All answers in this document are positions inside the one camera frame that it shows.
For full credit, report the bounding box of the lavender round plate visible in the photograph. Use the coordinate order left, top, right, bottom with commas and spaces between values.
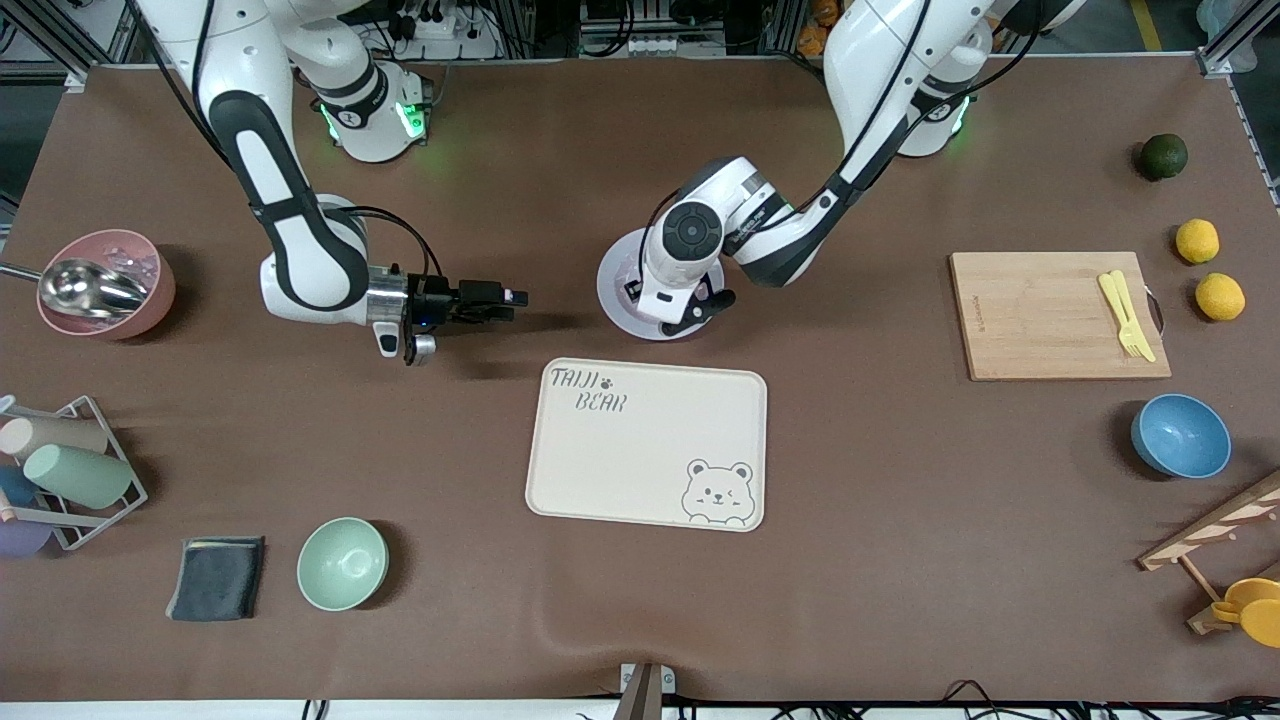
597, 228, 726, 343

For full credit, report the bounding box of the cream bear print tray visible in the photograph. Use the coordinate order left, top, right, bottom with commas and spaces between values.
525, 357, 769, 533

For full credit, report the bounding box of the white power strip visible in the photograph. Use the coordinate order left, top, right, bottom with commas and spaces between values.
385, 8, 501, 61

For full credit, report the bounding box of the white socket bar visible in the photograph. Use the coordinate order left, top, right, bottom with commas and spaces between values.
578, 35, 728, 58

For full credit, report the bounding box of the mint green bowl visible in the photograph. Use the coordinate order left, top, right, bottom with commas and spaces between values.
297, 517, 389, 612

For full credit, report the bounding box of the pink bowl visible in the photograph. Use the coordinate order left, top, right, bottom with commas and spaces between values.
37, 230, 177, 341

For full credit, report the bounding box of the pile of orange breads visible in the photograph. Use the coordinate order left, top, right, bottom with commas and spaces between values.
797, 0, 841, 58

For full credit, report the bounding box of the wooden cutting board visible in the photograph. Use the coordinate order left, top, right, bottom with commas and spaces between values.
949, 251, 1172, 382

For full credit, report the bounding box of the metal scoop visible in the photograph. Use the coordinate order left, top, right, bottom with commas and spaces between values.
0, 259, 149, 319

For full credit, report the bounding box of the dark grey folded cloth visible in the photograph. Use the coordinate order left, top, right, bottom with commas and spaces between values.
166, 536, 267, 623

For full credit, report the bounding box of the mint green cup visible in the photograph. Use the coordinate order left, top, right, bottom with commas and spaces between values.
23, 443, 134, 509

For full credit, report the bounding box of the beige cup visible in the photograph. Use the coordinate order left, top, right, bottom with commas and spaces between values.
0, 415, 109, 459

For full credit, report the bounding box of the yellow plastic knife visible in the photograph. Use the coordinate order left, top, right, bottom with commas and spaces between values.
1110, 270, 1157, 363

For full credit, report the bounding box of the purple cup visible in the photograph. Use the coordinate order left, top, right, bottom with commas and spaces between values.
0, 520, 53, 559

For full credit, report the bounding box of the dark green lime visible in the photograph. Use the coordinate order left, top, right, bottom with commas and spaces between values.
1141, 133, 1189, 182

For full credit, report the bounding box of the blue bowl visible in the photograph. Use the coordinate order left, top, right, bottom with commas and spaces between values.
1131, 393, 1233, 480

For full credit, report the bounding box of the yellow lemon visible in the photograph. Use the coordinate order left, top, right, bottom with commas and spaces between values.
1195, 272, 1247, 322
1175, 219, 1221, 265

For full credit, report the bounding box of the wooden peg rack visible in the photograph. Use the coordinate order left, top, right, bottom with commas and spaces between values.
1138, 470, 1280, 636

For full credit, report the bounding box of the yellow mug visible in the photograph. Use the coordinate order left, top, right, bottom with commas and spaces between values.
1210, 577, 1280, 649

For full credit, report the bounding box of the metal table bracket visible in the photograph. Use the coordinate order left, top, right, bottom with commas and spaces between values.
612, 662, 677, 720

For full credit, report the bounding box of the grey wire cup rack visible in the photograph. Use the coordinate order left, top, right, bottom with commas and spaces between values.
0, 395, 149, 551

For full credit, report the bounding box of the aluminium frame post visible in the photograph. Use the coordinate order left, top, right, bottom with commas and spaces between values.
20, 0, 141, 93
1195, 0, 1280, 79

